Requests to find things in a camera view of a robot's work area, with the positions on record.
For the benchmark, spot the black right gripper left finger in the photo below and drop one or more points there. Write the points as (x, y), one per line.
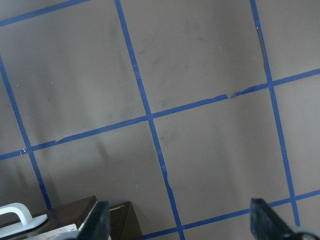
(98, 224)

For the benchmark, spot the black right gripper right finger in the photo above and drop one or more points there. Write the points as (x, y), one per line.
(265, 224)

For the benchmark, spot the light wooden drawer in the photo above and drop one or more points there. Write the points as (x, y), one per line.
(62, 219)

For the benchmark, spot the dark brown wooden cabinet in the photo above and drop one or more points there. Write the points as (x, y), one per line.
(124, 222)

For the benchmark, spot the white drawer handle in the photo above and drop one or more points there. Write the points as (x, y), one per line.
(26, 221)

